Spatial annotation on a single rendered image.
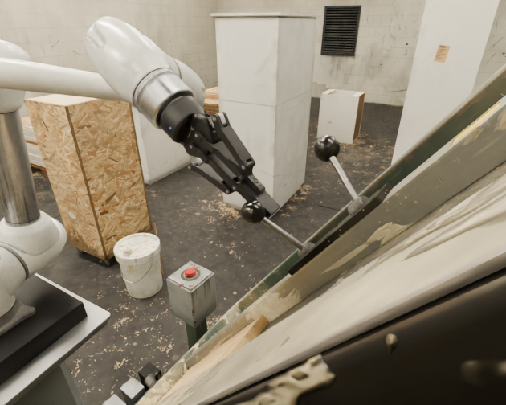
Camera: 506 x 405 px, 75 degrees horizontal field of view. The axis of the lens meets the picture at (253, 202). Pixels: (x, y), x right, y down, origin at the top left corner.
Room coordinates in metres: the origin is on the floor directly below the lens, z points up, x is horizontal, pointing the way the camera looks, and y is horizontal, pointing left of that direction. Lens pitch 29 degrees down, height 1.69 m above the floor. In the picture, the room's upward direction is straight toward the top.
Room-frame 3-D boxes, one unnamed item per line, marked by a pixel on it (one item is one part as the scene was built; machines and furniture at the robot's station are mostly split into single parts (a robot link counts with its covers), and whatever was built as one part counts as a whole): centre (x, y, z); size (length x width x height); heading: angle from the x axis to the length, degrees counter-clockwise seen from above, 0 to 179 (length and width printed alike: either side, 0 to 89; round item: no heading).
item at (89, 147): (2.32, 1.18, 0.63); 0.50 x 0.42 x 1.25; 151
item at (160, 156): (4.06, 1.23, 0.48); 1.00 x 0.64 x 0.95; 151
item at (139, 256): (1.83, 0.78, 0.24); 0.32 x 0.30 x 0.47; 151
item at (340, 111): (5.35, -1.41, 0.36); 0.58 x 0.45 x 0.72; 61
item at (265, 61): (3.25, -0.15, 0.88); 0.90 x 0.60 x 1.75; 151
